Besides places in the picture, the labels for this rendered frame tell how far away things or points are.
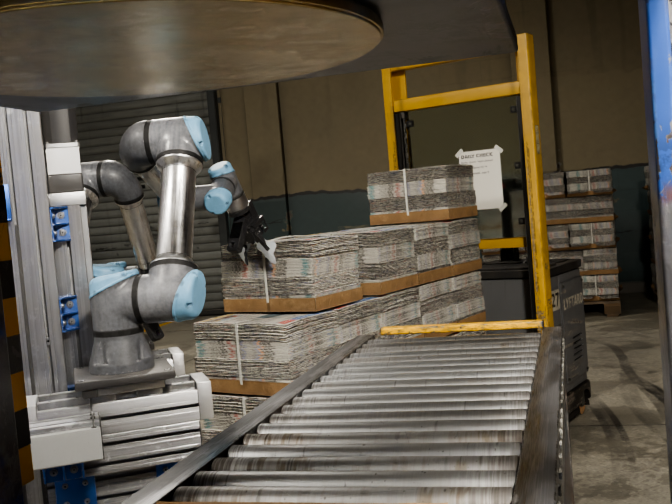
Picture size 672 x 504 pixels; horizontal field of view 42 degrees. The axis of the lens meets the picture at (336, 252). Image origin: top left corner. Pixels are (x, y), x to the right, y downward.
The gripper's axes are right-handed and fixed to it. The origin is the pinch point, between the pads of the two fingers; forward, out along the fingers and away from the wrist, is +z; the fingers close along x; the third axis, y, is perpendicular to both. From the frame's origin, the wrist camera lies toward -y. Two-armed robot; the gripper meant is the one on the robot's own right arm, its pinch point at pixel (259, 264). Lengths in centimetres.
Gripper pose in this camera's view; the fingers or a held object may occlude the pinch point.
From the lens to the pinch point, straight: 279.7
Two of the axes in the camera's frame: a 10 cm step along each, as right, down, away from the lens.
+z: 3.4, 8.2, 4.6
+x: -8.4, 0.4, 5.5
